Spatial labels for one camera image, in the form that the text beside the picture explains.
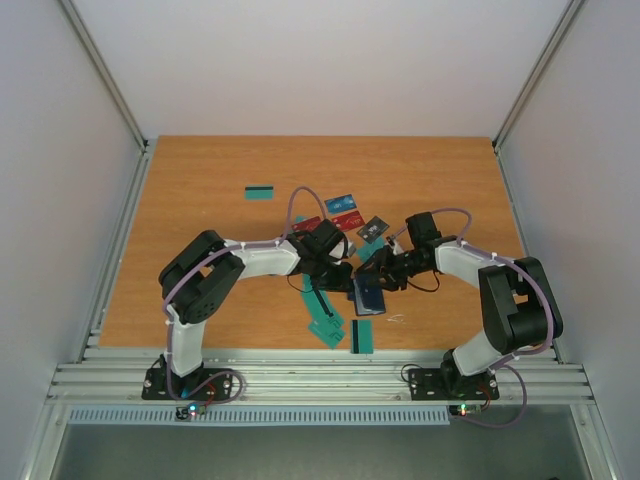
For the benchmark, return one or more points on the green card with stripe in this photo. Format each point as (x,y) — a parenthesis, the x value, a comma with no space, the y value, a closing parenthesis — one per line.
(362,341)

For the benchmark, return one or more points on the red VIP card left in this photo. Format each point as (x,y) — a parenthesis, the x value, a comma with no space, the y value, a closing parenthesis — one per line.
(308,224)

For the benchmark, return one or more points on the navy blue card holder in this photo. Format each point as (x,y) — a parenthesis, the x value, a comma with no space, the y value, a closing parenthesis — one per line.
(367,299)

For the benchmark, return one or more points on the red VIP card right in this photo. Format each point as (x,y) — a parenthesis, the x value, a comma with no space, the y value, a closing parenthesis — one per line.
(348,221)

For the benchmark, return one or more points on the black card right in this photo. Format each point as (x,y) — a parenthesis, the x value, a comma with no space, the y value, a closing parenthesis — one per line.
(373,229)

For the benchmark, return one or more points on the grey slotted cable duct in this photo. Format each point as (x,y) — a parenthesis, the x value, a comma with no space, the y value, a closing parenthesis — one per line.
(263,416)

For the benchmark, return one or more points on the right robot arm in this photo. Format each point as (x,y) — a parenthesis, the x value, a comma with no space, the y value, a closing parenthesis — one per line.
(520,316)

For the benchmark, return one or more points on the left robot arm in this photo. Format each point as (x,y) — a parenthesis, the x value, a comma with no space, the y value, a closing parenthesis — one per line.
(196,282)

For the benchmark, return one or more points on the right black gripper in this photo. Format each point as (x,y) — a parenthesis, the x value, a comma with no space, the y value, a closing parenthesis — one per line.
(385,265)

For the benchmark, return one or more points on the red vip card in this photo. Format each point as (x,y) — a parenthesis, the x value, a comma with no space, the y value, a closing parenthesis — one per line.
(348,221)
(308,224)

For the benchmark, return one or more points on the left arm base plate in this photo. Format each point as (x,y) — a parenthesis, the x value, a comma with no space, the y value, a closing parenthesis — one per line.
(201,385)

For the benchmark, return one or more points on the blue card top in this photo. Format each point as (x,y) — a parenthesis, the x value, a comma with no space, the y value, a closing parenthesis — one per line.
(340,204)

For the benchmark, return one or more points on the green VIP card bottom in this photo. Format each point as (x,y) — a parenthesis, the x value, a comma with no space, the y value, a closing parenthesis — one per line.
(330,335)

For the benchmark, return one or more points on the green card right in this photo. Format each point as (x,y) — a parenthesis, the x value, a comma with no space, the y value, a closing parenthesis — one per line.
(367,250)

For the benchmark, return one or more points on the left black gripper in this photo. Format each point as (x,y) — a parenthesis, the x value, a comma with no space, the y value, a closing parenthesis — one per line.
(343,280)

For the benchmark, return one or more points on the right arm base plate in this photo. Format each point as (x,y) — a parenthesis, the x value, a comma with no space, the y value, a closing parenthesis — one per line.
(430,384)

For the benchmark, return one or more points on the lone green card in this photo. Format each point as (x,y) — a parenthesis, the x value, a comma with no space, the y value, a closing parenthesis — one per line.
(259,192)

